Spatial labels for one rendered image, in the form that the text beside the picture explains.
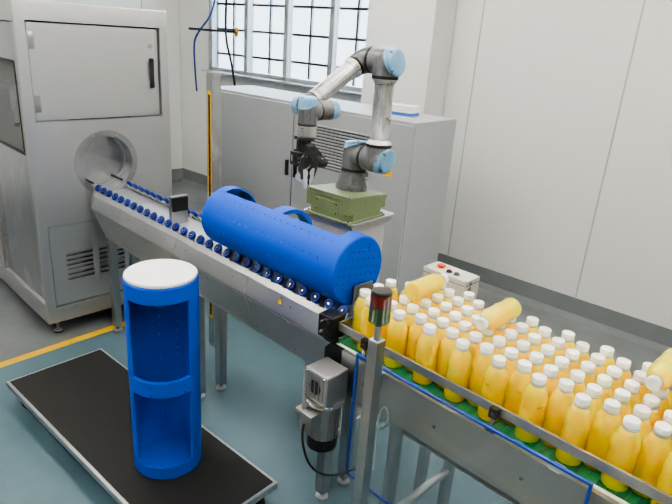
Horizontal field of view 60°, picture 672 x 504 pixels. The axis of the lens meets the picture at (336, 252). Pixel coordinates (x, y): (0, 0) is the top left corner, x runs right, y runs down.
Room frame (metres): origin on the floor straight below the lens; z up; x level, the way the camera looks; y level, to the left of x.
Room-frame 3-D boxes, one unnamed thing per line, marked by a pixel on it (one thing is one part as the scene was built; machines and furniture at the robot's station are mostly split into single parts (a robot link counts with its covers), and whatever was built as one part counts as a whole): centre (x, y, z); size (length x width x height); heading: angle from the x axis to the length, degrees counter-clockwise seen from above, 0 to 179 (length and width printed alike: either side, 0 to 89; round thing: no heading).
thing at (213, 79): (3.34, 0.74, 0.85); 0.06 x 0.06 x 1.70; 46
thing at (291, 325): (2.79, 0.65, 0.79); 2.17 x 0.29 x 0.34; 46
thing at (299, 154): (2.31, 0.15, 1.50); 0.09 x 0.08 x 0.12; 47
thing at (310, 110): (2.31, 0.15, 1.66); 0.09 x 0.08 x 0.11; 136
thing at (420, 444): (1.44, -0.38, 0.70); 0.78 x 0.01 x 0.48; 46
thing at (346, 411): (2.17, -0.11, 0.31); 0.06 x 0.06 x 0.63; 46
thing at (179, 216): (2.99, 0.85, 1.00); 0.10 x 0.04 x 0.15; 136
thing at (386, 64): (2.62, -0.15, 1.64); 0.15 x 0.12 x 0.55; 46
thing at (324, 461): (2.07, -0.01, 0.31); 0.06 x 0.06 x 0.63; 46
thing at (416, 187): (4.61, 0.23, 0.72); 2.15 x 0.54 x 1.45; 50
